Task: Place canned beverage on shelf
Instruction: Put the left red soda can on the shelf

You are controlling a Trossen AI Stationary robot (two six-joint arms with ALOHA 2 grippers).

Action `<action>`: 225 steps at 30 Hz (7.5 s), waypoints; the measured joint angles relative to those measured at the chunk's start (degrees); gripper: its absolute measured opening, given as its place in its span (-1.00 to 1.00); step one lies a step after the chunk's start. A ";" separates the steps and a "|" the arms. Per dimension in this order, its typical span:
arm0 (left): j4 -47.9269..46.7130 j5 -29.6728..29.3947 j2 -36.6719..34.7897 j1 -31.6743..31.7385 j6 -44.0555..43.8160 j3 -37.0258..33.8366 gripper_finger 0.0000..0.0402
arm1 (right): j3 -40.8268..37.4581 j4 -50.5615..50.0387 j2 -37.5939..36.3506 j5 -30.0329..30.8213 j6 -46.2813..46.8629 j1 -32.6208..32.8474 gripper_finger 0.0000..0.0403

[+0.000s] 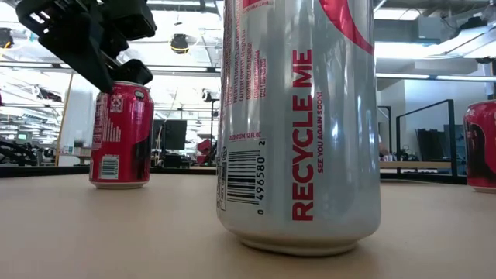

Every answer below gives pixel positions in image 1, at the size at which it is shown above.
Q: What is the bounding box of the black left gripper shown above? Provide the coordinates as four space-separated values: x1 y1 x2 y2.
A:
15 0 155 95

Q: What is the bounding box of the red cola can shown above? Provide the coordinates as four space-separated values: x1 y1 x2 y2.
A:
463 99 496 194
88 80 155 190

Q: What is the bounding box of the silver diet cola can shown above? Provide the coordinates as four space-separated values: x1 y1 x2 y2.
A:
215 0 382 257

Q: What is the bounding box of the light wooden shelf board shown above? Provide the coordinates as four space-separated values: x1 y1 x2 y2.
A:
379 160 453 170

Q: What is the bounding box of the white building pillar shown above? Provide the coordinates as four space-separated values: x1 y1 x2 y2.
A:
57 75 98 167

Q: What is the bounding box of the yellow slanted pole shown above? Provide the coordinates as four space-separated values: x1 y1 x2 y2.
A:
53 69 75 167

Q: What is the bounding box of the black computer monitor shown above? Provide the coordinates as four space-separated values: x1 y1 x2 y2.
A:
152 119 188 151

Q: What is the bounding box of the black ceiling spotlight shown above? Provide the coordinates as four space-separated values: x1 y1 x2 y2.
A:
0 27 15 50

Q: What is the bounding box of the red office chair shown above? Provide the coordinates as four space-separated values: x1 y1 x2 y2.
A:
195 138 213 166

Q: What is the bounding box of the tan work surface board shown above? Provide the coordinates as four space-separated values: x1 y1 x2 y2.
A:
0 172 496 279

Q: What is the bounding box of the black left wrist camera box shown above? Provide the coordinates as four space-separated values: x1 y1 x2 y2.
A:
101 0 158 42

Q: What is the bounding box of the black aluminium table frame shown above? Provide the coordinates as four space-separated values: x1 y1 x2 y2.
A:
0 165 468 185

